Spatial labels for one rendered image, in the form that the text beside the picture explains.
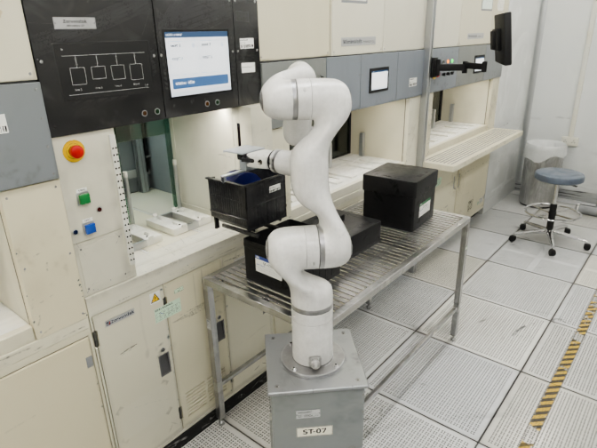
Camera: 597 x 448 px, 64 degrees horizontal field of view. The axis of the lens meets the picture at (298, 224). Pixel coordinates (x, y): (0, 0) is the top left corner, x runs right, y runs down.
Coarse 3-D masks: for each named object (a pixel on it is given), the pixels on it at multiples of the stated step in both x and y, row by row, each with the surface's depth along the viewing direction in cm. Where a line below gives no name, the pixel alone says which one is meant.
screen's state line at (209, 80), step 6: (180, 78) 168; (186, 78) 169; (192, 78) 171; (198, 78) 173; (204, 78) 176; (210, 78) 177; (216, 78) 180; (222, 78) 182; (174, 84) 166; (180, 84) 168; (186, 84) 170; (192, 84) 172; (198, 84) 174; (204, 84) 176; (210, 84) 178
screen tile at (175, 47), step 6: (168, 42) 161; (174, 42) 163; (180, 42) 164; (186, 42) 166; (174, 48) 163; (180, 48) 165; (186, 48) 167; (174, 54) 164; (180, 54) 165; (186, 54) 167; (192, 54) 169; (192, 60) 170; (198, 60) 172; (174, 66) 165; (180, 66) 166; (186, 66) 168; (192, 66) 170; (198, 66) 172; (174, 72) 165; (180, 72) 167; (186, 72) 169; (192, 72) 171; (198, 72) 173
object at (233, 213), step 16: (240, 160) 179; (208, 176) 181; (224, 176) 172; (272, 176) 178; (224, 192) 177; (240, 192) 171; (256, 192) 173; (272, 192) 180; (224, 208) 179; (240, 208) 173; (256, 208) 175; (272, 208) 182; (224, 224) 190; (240, 224) 176; (256, 224) 177; (272, 224) 189
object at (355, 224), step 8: (344, 216) 221; (352, 216) 226; (360, 216) 226; (312, 224) 218; (344, 224) 217; (352, 224) 216; (360, 224) 216; (368, 224) 216; (376, 224) 217; (352, 232) 208; (360, 232) 208; (368, 232) 213; (376, 232) 219; (352, 240) 205; (360, 240) 210; (368, 240) 215; (376, 240) 221; (360, 248) 211; (368, 248) 216; (352, 256) 207
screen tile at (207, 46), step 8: (208, 40) 173; (216, 40) 176; (224, 40) 179; (200, 48) 171; (208, 48) 174; (216, 48) 177; (224, 48) 179; (224, 56) 180; (208, 64) 175; (216, 64) 178; (224, 64) 181
